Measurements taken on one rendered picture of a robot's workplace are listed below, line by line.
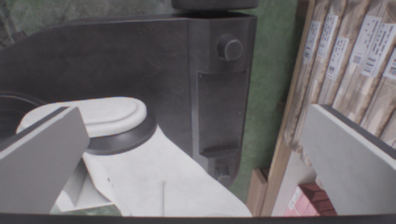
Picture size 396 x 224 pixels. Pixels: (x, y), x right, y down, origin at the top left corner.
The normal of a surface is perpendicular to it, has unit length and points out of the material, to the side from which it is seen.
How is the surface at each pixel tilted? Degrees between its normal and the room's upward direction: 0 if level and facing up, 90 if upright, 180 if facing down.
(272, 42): 0
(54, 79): 0
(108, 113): 90
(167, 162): 90
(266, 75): 0
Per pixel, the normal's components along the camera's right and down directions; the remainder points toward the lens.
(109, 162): -0.02, -0.86
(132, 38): 0.18, 0.50
